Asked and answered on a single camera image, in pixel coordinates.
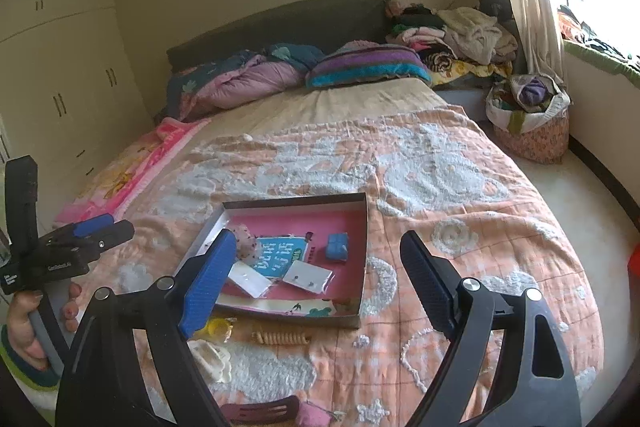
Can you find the yellow rings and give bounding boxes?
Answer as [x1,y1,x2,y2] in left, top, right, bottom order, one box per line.
[192,315,237,343]

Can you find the white card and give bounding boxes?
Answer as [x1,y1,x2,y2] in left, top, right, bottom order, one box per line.
[228,261,271,299]

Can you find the polka dot fabric bow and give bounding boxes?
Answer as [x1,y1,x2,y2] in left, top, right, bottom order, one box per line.
[231,225,262,265]

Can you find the cream claw hair clip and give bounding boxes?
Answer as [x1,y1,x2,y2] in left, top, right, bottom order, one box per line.
[188,339,231,386]

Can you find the amber spiral hair clip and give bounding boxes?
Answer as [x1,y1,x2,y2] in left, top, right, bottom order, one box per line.
[252,331,311,346]

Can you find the blue square hair clip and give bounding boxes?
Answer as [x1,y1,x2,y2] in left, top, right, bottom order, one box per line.
[326,233,349,262]

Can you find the earring card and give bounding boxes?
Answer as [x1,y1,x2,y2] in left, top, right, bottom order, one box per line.
[282,260,334,295]

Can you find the dark maroon long hair clip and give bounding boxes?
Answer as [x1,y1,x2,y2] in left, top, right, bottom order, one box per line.
[220,395,300,426]

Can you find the pink fluffy pompom hair tie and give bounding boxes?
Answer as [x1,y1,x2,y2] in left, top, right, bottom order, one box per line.
[297,397,334,427]

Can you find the person's left hand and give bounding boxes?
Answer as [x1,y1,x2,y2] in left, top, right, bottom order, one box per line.
[4,282,84,372]

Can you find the pink cartoon blanket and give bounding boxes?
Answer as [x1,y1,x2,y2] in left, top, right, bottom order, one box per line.
[53,117,210,228]

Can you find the grey tray box pink inside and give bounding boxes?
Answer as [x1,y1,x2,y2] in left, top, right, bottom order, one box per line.
[184,193,368,329]

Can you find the orange cloud pattern quilt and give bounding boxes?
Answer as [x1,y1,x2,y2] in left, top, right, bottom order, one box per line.
[82,106,604,426]

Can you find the floral fabric laundry bag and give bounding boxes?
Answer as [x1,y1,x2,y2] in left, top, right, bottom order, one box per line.
[486,74,570,164]

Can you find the pink and teal duvet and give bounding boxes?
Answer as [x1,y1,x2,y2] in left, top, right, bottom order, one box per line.
[166,43,324,121]

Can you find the red plastic bag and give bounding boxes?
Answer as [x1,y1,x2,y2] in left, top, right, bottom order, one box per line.
[627,244,640,279]

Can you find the purple teal striped pillow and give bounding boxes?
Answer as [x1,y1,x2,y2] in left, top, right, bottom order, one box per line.
[305,44,432,89]

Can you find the pile of clothes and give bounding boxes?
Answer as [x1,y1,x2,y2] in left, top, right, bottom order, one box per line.
[385,0,520,87]

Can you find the dark green headboard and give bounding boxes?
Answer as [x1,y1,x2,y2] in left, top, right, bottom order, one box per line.
[166,0,388,72]

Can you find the clothes on window sill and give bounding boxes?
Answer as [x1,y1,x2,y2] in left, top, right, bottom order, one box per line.
[558,5,639,88]

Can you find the cream wardrobe with black handles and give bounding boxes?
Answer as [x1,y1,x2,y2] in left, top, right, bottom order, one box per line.
[1,0,152,231]

